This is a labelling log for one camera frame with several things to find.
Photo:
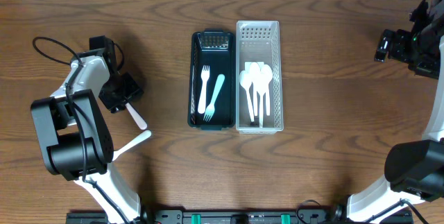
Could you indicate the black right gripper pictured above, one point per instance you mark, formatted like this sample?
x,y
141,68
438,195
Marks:
x,y
395,44

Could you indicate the dark green perforated basket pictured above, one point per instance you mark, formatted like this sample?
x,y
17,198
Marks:
x,y
216,48

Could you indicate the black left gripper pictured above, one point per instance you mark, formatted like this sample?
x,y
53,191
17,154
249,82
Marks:
x,y
122,94

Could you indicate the white plastic fork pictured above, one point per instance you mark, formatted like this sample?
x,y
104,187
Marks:
x,y
205,75
139,120
133,143

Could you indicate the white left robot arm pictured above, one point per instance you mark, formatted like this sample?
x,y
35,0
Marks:
x,y
75,141

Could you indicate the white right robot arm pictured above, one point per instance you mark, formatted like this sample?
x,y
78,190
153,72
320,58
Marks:
x,y
413,172

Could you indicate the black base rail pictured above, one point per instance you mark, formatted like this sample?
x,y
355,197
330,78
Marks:
x,y
306,214

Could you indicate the clear perforated plastic basket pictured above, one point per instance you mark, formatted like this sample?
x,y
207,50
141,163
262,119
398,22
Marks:
x,y
259,41

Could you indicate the pale green plastic fork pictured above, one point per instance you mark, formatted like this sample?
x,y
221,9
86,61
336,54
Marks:
x,y
210,110

